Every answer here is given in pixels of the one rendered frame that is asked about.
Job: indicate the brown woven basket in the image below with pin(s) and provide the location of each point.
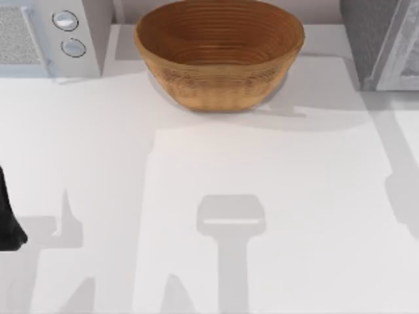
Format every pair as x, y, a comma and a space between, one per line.
216, 81

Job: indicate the pale microwave oven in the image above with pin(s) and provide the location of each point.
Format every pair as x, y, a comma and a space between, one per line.
88, 39

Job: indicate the round silver microwave knob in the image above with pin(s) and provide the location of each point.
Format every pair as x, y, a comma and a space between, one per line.
73, 47
65, 20

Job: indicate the grey cabinet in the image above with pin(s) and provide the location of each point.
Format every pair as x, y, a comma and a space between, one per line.
366, 39

